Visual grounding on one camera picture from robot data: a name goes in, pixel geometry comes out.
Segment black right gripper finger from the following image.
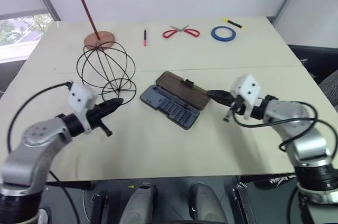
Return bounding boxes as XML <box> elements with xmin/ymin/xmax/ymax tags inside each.
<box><xmin>209</xmin><ymin>95</ymin><xmax>233</xmax><ymax>108</ymax></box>
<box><xmin>206</xmin><ymin>89</ymin><xmax>233</xmax><ymax>101</ymax></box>

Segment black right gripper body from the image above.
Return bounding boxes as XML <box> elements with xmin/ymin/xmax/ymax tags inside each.
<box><xmin>223</xmin><ymin>95</ymin><xmax>251</xmax><ymax>123</ymax></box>

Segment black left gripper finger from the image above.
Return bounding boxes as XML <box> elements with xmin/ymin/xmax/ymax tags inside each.
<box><xmin>104</xmin><ymin>101</ymin><xmax>124</xmax><ymax>117</ymax></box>
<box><xmin>101</xmin><ymin>98</ymin><xmax>124</xmax><ymax>108</ymax></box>

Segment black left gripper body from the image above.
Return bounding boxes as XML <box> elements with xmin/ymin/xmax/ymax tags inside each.
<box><xmin>86</xmin><ymin>102</ymin><xmax>113</xmax><ymax>137</ymax></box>

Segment screwdriver bit case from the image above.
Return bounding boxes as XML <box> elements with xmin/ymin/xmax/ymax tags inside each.
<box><xmin>139</xmin><ymin>70</ymin><xmax>212</xmax><ymax>130</ymax></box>

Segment blue tape roll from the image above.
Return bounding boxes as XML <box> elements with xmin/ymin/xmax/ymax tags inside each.
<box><xmin>210</xmin><ymin>25</ymin><xmax>237</xmax><ymax>42</ymax></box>

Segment brown wooden disc stand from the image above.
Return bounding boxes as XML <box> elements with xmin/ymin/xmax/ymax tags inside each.
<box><xmin>60</xmin><ymin>0</ymin><xmax>117</xmax><ymax>51</ymax></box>

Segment black and yellow marker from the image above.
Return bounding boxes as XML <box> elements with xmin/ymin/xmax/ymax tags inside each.
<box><xmin>222</xmin><ymin>17</ymin><xmax>247</xmax><ymax>30</ymax></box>

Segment black bag with white print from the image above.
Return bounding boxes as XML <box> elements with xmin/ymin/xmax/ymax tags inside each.
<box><xmin>240</xmin><ymin>173</ymin><xmax>297</xmax><ymax>191</ymax></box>

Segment black side cabinet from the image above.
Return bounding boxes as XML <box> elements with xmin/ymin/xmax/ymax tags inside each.
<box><xmin>287</xmin><ymin>44</ymin><xmax>338</xmax><ymax>85</ymax></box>

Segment grey fabric chair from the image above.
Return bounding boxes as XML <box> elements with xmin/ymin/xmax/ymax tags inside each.
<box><xmin>317</xmin><ymin>70</ymin><xmax>338</xmax><ymax>110</ymax></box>

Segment grey rounded shape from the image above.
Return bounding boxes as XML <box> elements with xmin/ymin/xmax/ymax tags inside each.
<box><xmin>118</xmin><ymin>181</ymin><xmax>157</xmax><ymax>224</ymax></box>
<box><xmin>188</xmin><ymin>182</ymin><xmax>228</xmax><ymax>224</ymax></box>

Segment window pane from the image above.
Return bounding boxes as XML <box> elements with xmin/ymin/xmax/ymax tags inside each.
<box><xmin>0</xmin><ymin>12</ymin><xmax>55</xmax><ymax>62</ymax></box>

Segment black wire sphere basket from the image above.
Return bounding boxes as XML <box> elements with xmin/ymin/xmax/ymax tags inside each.
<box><xmin>76</xmin><ymin>39</ymin><xmax>138</xmax><ymax>102</ymax></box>

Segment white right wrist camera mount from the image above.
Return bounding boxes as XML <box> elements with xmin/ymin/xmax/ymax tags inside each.
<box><xmin>230</xmin><ymin>73</ymin><xmax>263</xmax><ymax>120</ymax></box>

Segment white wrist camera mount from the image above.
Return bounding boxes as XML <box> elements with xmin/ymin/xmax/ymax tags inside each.
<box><xmin>230</xmin><ymin>73</ymin><xmax>263</xmax><ymax>120</ymax></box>
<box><xmin>68</xmin><ymin>81</ymin><xmax>98</xmax><ymax>135</ymax></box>

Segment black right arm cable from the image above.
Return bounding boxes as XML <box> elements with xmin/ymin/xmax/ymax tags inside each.
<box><xmin>233</xmin><ymin>101</ymin><xmax>335</xmax><ymax>156</ymax></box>

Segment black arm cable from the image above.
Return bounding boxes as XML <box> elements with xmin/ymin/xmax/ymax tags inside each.
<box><xmin>233</xmin><ymin>101</ymin><xmax>335</xmax><ymax>156</ymax></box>
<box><xmin>7</xmin><ymin>81</ymin><xmax>74</xmax><ymax>154</ymax></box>

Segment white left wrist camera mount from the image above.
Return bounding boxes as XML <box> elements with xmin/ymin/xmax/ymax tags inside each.
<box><xmin>68</xmin><ymin>81</ymin><xmax>98</xmax><ymax>135</ymax></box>

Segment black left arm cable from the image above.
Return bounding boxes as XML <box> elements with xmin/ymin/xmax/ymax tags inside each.
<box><xmin>7</xmin><ymin>81</ymin><xmax>74</xmax><ymax>154</ymax></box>

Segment red handled scissors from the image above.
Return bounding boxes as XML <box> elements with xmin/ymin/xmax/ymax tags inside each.
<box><xmin>162</xmin><ymin>24</ymin><xmax>201</xmax><ymax>39</ymax></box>

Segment black metal bracket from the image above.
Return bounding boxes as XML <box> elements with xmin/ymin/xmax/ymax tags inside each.
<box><xmin>229</xmin><ymin>178</ymin><xmax>256</xmax><ymax>224</ymax></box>
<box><xmin>90</xmin><ymin>191</ymin><xmax>109</xmax><ymax>224</ymax></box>

